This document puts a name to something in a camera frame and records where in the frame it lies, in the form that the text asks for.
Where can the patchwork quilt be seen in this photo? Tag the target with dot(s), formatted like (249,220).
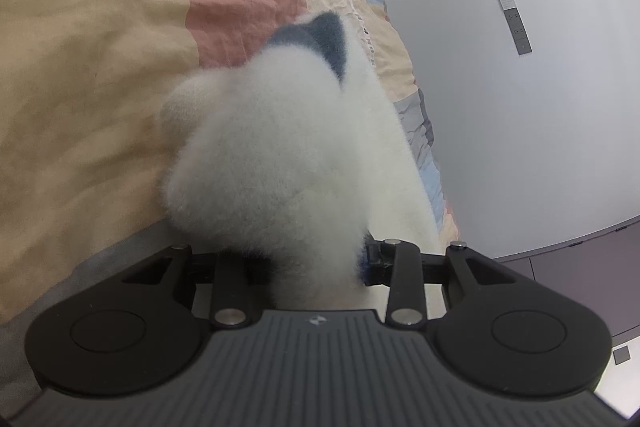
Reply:
(90,57)

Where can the grey-purple cabinet door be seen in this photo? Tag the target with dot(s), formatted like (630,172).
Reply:
(585,272)

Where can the grey wall socket panel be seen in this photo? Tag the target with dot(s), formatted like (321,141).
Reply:
(515,24)

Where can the small grey wall plate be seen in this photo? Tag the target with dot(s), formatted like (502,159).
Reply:
(621,354)

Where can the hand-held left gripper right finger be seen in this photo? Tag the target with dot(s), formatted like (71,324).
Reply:
(364,269)

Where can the cream fuzzy sweater blue stripes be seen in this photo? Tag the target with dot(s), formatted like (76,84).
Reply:
(280,147)

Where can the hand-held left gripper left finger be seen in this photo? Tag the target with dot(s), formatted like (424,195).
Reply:
(227,279)

